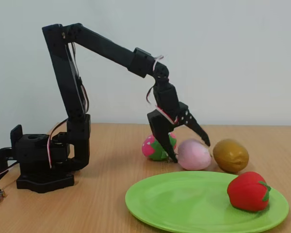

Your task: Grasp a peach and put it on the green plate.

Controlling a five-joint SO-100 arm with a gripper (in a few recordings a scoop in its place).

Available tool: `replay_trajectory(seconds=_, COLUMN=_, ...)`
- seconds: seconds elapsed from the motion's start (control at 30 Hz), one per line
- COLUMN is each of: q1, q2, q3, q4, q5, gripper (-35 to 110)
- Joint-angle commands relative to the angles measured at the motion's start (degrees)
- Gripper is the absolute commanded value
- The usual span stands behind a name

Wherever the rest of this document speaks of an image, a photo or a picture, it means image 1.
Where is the white red board cable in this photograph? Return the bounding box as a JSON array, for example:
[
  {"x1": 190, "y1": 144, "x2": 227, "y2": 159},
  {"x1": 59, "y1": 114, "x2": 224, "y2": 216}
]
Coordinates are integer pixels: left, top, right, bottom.
[{"x1": 0, "y1": 162, "x2": 20, "y2": 188}]

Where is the pink plush strawberry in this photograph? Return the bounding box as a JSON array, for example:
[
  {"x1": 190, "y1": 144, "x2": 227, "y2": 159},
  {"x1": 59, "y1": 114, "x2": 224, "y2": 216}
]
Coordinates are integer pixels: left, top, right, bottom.
[{"x1": 142, "y1": 132, "x2": 178, "y2": 161}]

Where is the white red wrist servo cable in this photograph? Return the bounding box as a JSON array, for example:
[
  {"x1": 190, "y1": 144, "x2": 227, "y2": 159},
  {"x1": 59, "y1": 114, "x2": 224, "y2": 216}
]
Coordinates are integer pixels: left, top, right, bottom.
[{"x1": 145, "y1": 83, "x2": 180, "y2": 125}]

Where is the green plate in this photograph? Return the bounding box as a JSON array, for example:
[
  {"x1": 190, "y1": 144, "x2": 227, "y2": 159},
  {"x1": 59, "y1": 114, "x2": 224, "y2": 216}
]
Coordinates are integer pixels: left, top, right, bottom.
[{"x1": 125, "y1": 170, "x2": 290, "y2": 233}]

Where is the white red base servo cable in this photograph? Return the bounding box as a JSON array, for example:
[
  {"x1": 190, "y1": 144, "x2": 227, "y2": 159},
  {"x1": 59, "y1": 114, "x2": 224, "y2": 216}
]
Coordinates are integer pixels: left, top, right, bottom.
[{"x1": 47, "y1": 118, "x2": 69, "y2": 169}]

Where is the pink plush peach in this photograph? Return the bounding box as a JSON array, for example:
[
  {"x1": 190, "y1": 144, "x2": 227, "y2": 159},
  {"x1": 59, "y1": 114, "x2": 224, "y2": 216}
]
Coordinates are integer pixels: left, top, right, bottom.
[{"x1": 177, "y1": 138, "x2": 212, "y2": 170}]

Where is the brown toy kiwi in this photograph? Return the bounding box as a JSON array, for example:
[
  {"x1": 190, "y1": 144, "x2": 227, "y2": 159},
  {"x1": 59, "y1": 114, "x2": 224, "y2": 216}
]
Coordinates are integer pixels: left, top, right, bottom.
[{"x1": 212, "y1": 138, "x2": 250, "y2": 173}]

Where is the red plush strawberry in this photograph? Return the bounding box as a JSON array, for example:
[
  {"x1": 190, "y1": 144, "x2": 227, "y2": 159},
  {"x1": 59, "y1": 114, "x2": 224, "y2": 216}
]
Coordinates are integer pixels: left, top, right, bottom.
[{"x1": 226, "y1": 171, "x2": 272, "y2": 213}]

